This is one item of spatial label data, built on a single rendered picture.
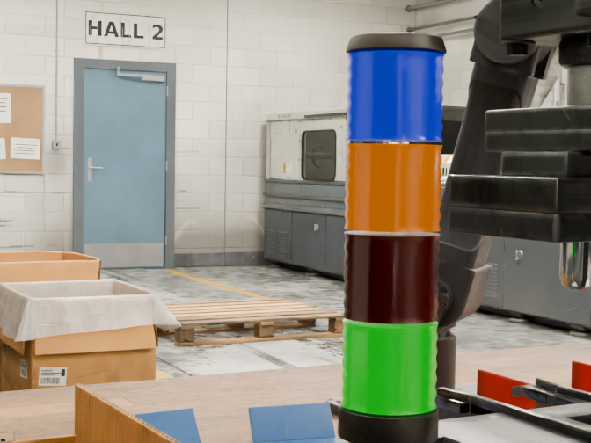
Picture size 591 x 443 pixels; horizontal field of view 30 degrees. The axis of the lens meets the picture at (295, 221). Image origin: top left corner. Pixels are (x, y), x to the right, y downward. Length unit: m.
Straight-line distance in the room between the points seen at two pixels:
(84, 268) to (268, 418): 3.90
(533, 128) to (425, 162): 0.28
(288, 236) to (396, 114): 11.27
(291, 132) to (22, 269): 7.30
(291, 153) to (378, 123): 11.28
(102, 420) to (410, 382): 0.44
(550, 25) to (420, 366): 0.31
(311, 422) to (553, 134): 0.35
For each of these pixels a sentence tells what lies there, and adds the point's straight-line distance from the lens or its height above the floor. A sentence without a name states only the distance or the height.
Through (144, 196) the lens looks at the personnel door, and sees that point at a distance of 11.89.
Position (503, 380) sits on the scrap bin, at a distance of 1.01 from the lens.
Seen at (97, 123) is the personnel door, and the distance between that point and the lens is 11.74.
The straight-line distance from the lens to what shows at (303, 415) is 0.91.
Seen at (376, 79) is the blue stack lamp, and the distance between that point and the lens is 0.42.
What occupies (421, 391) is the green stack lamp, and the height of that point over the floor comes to 1.06.
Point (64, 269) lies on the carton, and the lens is 4.74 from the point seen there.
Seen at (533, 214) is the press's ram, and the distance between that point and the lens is 0.64.
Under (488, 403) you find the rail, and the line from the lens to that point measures 0.76.
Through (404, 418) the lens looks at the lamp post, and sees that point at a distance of 0.43.
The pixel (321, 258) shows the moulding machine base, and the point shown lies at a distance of 11.00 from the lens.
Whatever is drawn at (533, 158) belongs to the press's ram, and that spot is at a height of 1.15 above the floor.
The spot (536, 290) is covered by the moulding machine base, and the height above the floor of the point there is 0.27.
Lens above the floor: 1.15
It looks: 3 degrees down
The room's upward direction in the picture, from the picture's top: 1 degrees clockwise
